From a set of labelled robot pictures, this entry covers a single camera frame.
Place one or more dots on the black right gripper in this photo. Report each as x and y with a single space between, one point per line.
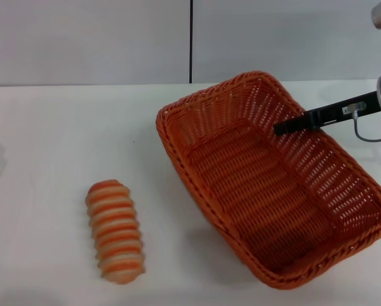
346 112

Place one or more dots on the orange striped bread toy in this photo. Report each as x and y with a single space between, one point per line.
115 231

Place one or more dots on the orange woven wicker basket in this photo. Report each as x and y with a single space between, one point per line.
260 197

